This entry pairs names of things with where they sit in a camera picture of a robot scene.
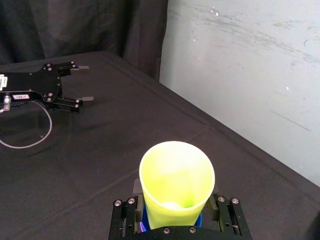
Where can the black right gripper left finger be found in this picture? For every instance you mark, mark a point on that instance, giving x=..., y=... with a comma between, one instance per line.
x=125, y=217

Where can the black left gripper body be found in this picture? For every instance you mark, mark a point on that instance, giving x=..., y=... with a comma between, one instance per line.
x=32, y=85

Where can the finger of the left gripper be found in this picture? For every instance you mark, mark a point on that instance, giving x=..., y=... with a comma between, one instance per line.
x=65, y=68
x=67, y=104

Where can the blue plastic cup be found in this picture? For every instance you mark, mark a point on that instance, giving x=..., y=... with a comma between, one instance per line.
x=145, y=220

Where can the yellow-green plastic cup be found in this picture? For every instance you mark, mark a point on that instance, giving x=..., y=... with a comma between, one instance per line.
x=175, y=175

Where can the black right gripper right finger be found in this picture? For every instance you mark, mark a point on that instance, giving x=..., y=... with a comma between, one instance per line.
x=231, y=217

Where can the black table cloth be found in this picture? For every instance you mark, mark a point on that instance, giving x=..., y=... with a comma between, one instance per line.
x=100, y=155

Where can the black curtain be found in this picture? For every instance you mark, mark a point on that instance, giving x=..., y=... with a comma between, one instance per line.
x=82, y=27

